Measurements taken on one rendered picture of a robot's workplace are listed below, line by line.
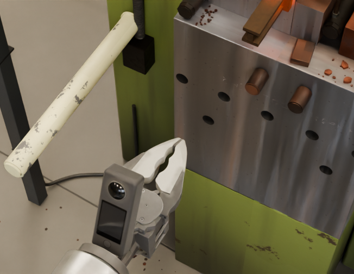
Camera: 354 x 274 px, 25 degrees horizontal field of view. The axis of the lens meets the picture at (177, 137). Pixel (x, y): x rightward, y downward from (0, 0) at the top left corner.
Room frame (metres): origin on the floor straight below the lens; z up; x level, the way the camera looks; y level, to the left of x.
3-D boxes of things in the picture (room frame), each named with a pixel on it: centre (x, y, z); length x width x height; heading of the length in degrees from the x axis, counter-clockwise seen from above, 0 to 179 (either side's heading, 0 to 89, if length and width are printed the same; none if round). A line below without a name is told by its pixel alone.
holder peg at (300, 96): (0.78, -0.20, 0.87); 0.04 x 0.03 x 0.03; 151
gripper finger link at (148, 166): (0.58, 0.03, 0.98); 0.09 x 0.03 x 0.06; 151
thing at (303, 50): (0.83, -0.20, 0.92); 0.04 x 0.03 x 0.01; 161
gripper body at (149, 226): (0.48, 0.07, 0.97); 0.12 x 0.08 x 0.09; 151
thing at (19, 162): (0.99, 0.20, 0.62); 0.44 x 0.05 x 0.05; 151
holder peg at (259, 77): (0.82, -0.13, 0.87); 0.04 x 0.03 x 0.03; 151
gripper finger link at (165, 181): (0.57, 0.00, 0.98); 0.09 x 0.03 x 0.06; 151
